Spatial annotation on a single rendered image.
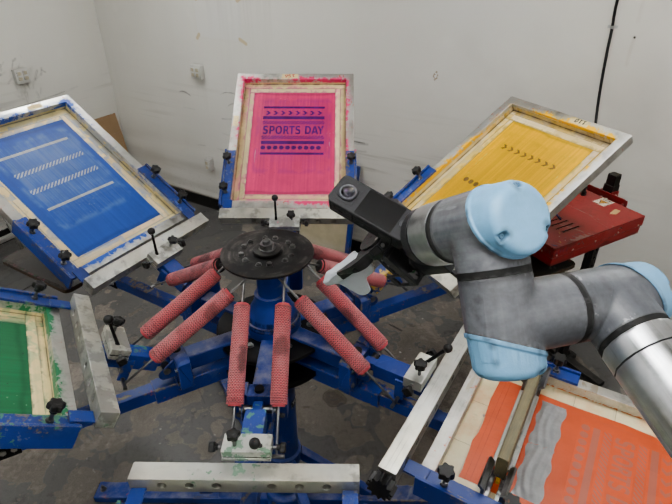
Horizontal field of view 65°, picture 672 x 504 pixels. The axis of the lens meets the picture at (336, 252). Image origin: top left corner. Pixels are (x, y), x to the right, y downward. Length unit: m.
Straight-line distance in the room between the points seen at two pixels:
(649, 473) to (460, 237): 1.28
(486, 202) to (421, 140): 3.04
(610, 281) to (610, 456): 1.15
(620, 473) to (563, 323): 1.16
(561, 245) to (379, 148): 1.77
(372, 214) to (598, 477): 1.17
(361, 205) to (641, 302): 0.32
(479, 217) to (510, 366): 0.14
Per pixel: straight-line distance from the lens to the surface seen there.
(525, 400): 1.62
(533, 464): 1.62
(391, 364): 1.67
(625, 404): 1.83
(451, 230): 0.54
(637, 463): 1.74
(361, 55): 3.60
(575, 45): 3.18
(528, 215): 0.52
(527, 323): 0.54
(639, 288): 0.61
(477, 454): 1.60
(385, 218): 0.65
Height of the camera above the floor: 2.19
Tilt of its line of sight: 32 degrees down
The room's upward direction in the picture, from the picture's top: straight up
